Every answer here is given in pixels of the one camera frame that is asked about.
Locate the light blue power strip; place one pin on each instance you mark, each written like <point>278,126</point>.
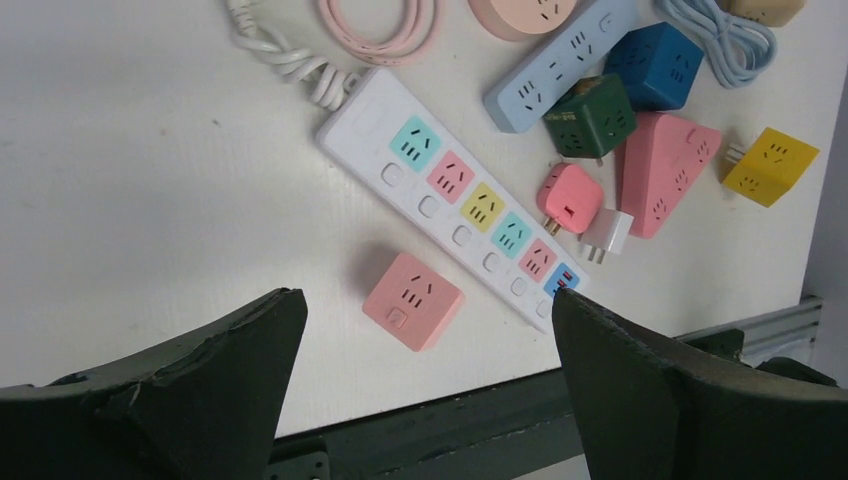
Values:
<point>527,92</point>

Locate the pink plug adapter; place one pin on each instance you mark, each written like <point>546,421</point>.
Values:
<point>570,199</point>

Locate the white USB charger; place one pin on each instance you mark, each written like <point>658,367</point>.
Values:
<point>606,234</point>

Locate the aluminium frame rail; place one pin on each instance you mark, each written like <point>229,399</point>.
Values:
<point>789,332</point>

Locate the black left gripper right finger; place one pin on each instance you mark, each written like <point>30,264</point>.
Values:
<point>651,407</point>

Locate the yellow cube socket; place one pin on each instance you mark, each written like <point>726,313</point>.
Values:
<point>769,168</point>

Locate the blue cube socket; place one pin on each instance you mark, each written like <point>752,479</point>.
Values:
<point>657,65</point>

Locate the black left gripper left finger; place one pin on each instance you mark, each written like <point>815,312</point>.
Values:
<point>203,405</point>

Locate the pink round socket base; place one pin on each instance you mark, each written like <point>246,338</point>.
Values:
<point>518,20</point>

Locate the white power strip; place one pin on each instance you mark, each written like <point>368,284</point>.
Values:
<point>386,138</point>

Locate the dark green cube adapter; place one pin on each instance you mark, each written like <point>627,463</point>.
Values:
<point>592,119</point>

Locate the tan cube socket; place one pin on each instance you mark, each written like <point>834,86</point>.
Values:
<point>771,13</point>

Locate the pink cube socket adapter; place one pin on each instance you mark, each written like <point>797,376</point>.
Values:
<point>413,303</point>

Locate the pink triangular power strip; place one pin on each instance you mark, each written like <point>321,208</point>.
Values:
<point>662,159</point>

